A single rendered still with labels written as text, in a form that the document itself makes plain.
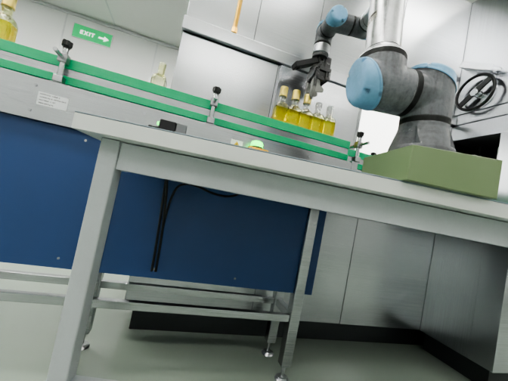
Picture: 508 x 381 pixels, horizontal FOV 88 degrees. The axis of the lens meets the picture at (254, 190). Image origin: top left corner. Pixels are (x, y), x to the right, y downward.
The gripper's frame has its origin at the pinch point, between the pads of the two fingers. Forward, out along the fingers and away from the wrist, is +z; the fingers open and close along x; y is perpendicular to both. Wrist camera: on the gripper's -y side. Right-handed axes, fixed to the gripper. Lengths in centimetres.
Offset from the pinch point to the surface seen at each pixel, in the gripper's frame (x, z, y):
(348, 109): 11.9, -6.0, 28.8
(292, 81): 11.8, -10.9, -4.4
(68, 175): -14, 54, -79
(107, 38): 308, -137, -184
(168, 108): -14, 25, -55
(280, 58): 12.5, -20.1, -12.4
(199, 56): 15, -9, -50
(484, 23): 6, -78, 103
